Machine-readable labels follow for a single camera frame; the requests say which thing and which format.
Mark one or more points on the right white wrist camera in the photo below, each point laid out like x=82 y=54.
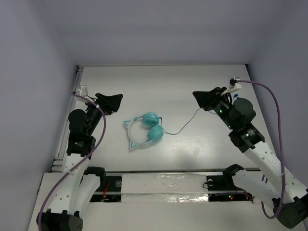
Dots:
x=234 y=85

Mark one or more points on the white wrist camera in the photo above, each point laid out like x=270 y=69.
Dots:
x=81 y=93
x=234 y=85

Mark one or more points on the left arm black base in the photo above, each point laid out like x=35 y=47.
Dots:
x=109 y=189

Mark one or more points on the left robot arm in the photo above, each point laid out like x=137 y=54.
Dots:
x=65 y=204

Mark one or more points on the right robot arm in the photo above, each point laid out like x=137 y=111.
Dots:
x=284 y=194

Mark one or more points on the teal cat-ear headphones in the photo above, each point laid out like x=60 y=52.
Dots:
x=143 y=130

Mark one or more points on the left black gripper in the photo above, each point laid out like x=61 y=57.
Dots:
x=102 y=105

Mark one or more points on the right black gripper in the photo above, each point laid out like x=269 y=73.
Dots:
x=206 y=99

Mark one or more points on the aluminium rail with foil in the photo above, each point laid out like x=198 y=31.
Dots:
x=164 y=187

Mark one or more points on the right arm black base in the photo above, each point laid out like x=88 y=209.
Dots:
x=221 y=188

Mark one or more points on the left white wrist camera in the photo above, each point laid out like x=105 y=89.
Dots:
x=81 y=93

